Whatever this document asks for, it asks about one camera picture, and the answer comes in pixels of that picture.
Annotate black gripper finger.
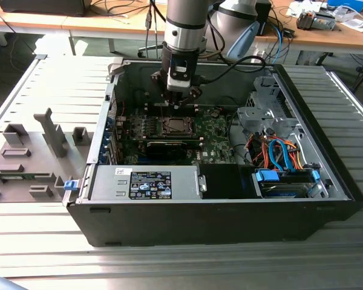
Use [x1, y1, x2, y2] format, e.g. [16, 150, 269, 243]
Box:
[150, 69, 174, 106]
[174, 86, 204, 109]

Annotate metal socket cover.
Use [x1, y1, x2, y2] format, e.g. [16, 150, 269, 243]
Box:
[159, 115, 195, 136]

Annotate office chair base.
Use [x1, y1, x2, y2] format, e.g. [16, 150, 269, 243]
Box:
[137, 44, 163, 60]

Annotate green motherboard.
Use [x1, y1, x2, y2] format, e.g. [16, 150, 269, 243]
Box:
[116, 104, 239, 166]

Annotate black graphics card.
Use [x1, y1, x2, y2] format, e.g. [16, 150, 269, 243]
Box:
[145, 139, 189, 161]

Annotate metal drive cage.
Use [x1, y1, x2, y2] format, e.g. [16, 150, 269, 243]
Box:
[236, 75, 305, 143]

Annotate black upright box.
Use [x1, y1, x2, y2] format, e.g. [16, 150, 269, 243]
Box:
[255, 0, 272, 36]

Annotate black plastic shroud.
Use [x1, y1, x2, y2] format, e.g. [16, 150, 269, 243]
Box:
[198, 164, 257, 200]

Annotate hard disk in blue carrier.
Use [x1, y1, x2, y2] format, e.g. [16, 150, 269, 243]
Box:
[253, 169, 321, 199]

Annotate grey power supply unit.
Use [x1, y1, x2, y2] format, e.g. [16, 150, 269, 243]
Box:
[90, 165, 200, 201]

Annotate black PC case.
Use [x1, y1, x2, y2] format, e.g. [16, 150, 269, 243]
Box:
[65, 58, 363, 248]

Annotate large black box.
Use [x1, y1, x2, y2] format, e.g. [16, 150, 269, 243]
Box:
[0, 0, 90, 16]

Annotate wooden desk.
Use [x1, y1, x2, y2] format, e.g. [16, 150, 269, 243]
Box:
[0, 0, 167, 40]
[253, 0, 363, 56]

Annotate grey desk device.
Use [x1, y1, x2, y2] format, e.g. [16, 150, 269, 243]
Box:
[296, 8, 337, 31]

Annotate grey parts rack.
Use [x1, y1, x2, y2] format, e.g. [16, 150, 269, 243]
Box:
[0, 107, 93, 204]

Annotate blue cardboard box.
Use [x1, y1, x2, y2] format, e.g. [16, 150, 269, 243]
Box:
[326, 0, 363, 12]

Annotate green RAM stick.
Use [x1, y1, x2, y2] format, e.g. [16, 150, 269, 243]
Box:
[1, 174, 36, 181]

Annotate white papers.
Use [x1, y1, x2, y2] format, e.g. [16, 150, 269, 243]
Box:
[340, 17, 363, 33]

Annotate blue grey rounded object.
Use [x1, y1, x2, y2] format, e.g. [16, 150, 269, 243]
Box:
[0, 274, 30, 290]

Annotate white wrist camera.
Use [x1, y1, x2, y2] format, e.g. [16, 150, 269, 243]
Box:
[166, 56, 191, 92]

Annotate blue hanging cable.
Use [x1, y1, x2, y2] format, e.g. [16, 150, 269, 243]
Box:
[274, 25, 287, 59]

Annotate blue disk wire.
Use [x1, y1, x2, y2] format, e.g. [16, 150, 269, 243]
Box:
[267, 137, 295, 173]

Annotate orange wire bundle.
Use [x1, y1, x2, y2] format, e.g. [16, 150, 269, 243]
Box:
[249, 134, 306, 172]

